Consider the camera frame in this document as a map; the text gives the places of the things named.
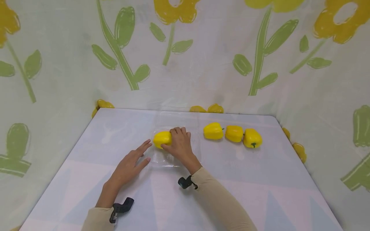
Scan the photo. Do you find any person's right hand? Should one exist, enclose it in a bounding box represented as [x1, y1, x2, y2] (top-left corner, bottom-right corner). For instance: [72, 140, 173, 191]
[160, 127, 203, 175]

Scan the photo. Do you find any person's left hand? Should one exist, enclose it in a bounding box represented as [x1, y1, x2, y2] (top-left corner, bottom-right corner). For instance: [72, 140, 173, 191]
[104, 139, 153, 190]

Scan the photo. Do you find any yellow bell pepper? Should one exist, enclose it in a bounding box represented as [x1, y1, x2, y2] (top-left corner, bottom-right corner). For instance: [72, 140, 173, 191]
[243, 128, 263, 149]
[153, 131, 173, 150]
[225, 125, 244, 143]
[203, 122, 225, 141]

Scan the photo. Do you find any person's left forearm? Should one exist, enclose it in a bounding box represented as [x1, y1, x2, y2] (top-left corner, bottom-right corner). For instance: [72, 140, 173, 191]
[81, 181, 121, 231]

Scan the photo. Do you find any person's right forearm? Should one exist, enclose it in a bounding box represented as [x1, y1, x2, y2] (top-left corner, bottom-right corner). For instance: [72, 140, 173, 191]
[189, 166, 258, 231]

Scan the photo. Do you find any clear plastic clamshell container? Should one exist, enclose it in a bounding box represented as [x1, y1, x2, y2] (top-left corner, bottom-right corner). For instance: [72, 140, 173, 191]
[148, 111, 202, 168]

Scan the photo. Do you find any black wrist band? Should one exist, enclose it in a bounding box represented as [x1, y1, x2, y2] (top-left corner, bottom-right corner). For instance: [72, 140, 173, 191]
[109, 197, 135, 224]
[178, 175, 199, 190]

